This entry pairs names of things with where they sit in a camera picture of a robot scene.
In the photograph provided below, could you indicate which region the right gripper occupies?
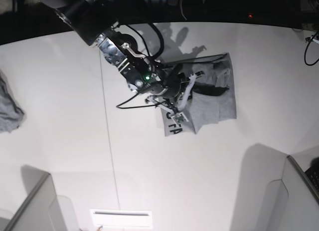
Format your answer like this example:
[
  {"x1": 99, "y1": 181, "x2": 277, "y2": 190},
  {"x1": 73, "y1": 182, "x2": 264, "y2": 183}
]
[{"x1": 174, "y1": 65, "x2": 228, "y2": 100}]

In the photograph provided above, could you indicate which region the grey T-shirt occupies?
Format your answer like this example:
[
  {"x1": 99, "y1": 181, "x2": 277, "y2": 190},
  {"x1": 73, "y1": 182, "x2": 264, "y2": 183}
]
[{"x1": 161, "y1": 52, "x2": 237, "y2": 137}]

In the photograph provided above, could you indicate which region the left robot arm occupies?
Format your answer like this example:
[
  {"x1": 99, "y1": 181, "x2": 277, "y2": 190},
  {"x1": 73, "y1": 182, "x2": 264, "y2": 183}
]
[{"x1": 303, "y1": 30, "x2": 319, "y2": 67}]

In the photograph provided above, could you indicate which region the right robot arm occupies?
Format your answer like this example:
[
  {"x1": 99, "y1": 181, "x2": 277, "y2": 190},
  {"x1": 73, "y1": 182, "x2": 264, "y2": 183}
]
[{"x1": 39, "y1": 0, "x2": 229, "y2": 113}]

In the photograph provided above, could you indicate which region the black keyboard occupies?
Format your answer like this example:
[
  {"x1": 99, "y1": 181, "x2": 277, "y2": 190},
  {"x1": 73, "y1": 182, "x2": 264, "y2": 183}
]
[{"x1": 305, "y1": 166, "x2": 319, "y2": 191}]

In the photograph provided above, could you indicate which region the grey partition right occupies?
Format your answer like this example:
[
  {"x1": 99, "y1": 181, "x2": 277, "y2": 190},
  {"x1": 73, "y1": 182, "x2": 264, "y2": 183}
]
[{"x1": 256, "y1": 156, "x2": 319, "y2": 231}]

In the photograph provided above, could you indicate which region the grey partition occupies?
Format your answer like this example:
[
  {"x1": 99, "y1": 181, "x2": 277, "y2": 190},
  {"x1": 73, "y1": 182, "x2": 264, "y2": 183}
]
[
  {"x1": 3, "y1": 172, "x2": 80, "y2": 231},
  {"x1": 256, "y1": 156, "x2": 319, "y2": 231}
]

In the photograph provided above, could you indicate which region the grey cloth pile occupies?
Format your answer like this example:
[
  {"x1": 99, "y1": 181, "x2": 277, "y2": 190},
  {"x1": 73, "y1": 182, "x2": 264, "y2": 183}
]
[{"x1": 0, "y1": 70, "x2": 26, "y2": 133}]

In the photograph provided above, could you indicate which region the grey partition left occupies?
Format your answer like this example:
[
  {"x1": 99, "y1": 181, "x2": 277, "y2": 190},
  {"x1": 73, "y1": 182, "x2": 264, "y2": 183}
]
[{"x1": 3, "y1": 172, "x2": 80, "y2": 231}]

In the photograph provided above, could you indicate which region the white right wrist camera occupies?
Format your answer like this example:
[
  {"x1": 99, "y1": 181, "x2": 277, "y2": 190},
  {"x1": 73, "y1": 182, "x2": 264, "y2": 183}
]
[{"x1": 171, "y1": 71, "x2": 204, "y2": 125}]

